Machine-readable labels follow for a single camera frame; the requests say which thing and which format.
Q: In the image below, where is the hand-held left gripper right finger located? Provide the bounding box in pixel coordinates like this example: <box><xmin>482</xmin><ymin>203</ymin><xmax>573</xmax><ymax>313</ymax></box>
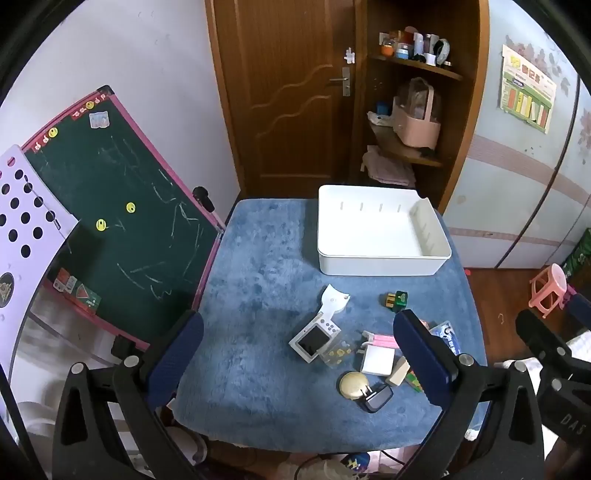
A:
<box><xmin>392</xmin><ymin>309</ymin><xmax>548</xmax><ymax>480</ymax></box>

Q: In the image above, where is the folded pink cloth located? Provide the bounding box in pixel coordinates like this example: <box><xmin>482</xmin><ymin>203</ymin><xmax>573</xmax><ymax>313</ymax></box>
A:
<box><xmin>361</xmin><ymin>145</ymin><xmax>416</xmax><ymax>185</ymax></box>

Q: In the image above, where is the green chalkboard with pink frame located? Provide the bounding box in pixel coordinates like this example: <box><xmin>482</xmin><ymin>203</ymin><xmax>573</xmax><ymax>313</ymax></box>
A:
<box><xmin>21</xmin><ymin>85</ymin><xmax>227</xmax><ymax>352</ymax></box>

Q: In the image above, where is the round gold compact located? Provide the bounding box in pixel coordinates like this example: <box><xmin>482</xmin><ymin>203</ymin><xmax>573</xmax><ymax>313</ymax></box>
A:
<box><xmin>339</xmin><ymin>371</ymin><xmax>369</xmax><ymax>400</ymax></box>

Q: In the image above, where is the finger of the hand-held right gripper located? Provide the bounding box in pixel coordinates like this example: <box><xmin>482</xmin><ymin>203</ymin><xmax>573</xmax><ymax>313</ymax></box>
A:
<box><xmin>569</xmin><ymin>295</ymin><xmax>591</xmax><ymax>333</ymax></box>
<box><xmin>516</xmin><ymin>308</ymin><xmax>575</xmax><ymax>370</ymax></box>

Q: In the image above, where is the brown wooden door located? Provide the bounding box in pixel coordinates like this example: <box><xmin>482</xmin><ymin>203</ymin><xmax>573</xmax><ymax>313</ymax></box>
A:
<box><xmin>205</xmin><ymin>0</ymin><xmax>370</xmax><ymax>199</ymax></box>

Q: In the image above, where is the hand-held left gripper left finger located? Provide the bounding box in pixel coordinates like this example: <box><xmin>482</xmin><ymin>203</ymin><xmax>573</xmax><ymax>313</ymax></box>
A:
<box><xmin>52</xmin><ymin>310</ymin><xmax>205</xmax><ymax>480</ymax></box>

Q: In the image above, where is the blue fluffy mat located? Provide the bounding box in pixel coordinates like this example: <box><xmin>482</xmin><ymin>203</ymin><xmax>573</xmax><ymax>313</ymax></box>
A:
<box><xmin>172</xmin><ymin>198</ymin><xmax>489</xmax><ymax>454</ymax></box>

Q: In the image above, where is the white plastic storage bin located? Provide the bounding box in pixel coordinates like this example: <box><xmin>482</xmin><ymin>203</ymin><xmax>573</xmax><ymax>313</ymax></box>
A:
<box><xmin>317</xmin><ymin>185</ymin><xmax>452</xmax><ymax>277</ymax></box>

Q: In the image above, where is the white slipper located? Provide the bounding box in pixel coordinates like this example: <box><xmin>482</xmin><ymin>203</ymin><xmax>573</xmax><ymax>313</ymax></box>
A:
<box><xmin>166</xmin><ymin>427</ymin><xmax>208</xmax><ymax>467</ymax></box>

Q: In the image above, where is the wall poster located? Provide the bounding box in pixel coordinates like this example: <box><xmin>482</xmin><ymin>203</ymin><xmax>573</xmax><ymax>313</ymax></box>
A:
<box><xmin>499</xmin><ymin>44</ymin><xmax>557</xmax><ymax>134</ymax></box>

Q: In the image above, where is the brown wooden corner shelf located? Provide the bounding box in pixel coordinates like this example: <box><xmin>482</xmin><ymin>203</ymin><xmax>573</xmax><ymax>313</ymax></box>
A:
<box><xmin>351</xmin><ymin>0</ymin><xmax>490</xmax><ymax>215</ymax></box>

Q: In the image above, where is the pink basket with handle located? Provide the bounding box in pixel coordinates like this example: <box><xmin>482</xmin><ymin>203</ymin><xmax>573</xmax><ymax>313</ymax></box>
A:
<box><xmin>392</xmin><ymin>78</ymin><xmax>443</xmax><ymax>148</ymax></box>

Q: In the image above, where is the white cat-shaped plastic piece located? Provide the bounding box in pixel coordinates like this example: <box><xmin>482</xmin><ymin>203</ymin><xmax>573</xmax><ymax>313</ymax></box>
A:
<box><xmin>321</xmin><ymin>284</ymin><xmax>351</xmax><ymax>320</ymax></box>

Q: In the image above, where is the cluster of small bottles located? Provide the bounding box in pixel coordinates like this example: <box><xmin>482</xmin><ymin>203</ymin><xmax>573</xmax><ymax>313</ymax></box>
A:
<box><xmin>379</xmin><ymin>27</ymin><xmax>452</xmax><ymax>68</ymax></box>

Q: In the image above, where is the metal door handle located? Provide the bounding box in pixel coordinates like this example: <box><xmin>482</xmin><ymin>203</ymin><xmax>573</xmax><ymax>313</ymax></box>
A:
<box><xmin>329</xmin><ymin>67</ymin><xmax>352</xmax><ymax>97</ymax></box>

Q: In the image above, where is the white charger block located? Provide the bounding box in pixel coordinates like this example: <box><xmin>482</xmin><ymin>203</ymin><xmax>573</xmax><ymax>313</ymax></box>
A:
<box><xmin>359</xmin><ymin>344</ymin><xmax>397</xmax><ymax>376</ymax></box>

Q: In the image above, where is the black charger plug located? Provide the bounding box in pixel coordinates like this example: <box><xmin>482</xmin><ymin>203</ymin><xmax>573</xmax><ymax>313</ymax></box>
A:
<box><xmin>355</xmin><ymin>383</ymin><xmax>394</xmax><ymax>413</ymax></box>

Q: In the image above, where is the pale blue wardrobe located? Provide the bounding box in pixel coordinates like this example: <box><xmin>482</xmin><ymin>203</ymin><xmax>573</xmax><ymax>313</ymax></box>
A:
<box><xmin>443</xmin><ymin>0</ymin><xmax>591</xmax><ymax>271</ymax></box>

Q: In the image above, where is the blue white packet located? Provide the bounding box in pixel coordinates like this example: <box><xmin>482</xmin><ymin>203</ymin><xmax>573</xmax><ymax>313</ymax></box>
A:
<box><xmin>427</xmin><ymin>320</ymin><xmax>462</xmax><ymax>356</ymax></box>

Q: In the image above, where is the beige eraser block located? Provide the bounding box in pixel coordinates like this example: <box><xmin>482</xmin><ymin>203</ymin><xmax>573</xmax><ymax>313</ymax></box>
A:
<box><xmin>385</xmin><ymin>355</ymin><xmax>411</xmax><ymax>387</ymax></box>

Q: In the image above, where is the white toy camera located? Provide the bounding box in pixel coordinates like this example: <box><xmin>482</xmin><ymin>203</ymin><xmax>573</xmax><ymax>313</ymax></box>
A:
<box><xmin>289</xmin><ymin>313</ymin><xmax>340</xmax><ymax>363</ymax></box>

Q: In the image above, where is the pink plastic stool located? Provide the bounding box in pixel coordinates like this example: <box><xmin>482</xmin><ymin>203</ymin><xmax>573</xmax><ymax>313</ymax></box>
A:
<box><xmin>529</xmin><ymin>264</ymin><xmax>568</xmax><ymax>321</ymax></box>

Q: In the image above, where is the green patterned bag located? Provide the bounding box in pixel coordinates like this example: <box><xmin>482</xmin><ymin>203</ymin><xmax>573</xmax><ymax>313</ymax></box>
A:
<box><xmin>561</xmin><ymin>228</ymin><xmax>591</xmax><ymax>278</ymax></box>

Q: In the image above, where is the clear pouch with yellow beads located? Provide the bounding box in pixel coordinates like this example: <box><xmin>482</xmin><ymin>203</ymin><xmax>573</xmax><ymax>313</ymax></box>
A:
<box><xmin>323</xmin><ymin>339</ymin><xmax>358</xmax><ymax>370</ymax></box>

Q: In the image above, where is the blue yellow toy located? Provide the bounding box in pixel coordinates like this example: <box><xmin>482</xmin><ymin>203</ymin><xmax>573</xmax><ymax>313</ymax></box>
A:
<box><xmin>339</xmin><ymin>452</ymin><xmax>370</xmax><ymax>474</ymax></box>

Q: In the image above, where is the colourful puzzle cube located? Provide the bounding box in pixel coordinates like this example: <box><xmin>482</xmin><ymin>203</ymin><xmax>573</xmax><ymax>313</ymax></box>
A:
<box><xmin>380</xmin><ymin>291</ymin><xmax>410</xmax><ymax>313</ymax></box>

